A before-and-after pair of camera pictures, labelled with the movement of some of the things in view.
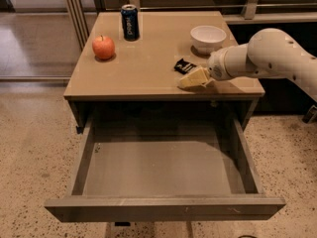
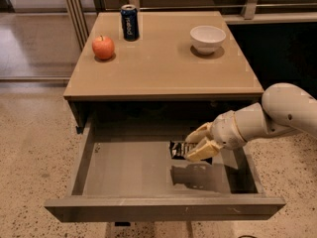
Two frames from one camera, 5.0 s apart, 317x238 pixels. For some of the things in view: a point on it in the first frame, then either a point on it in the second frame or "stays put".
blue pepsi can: (130, 22) stays put
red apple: (103, 47) stays put
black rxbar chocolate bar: (183, 66) -> (180, 151)
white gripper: (216, 66) -> (223, 129)
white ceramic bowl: (207, 39) stays put
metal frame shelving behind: (238, 4) stays put
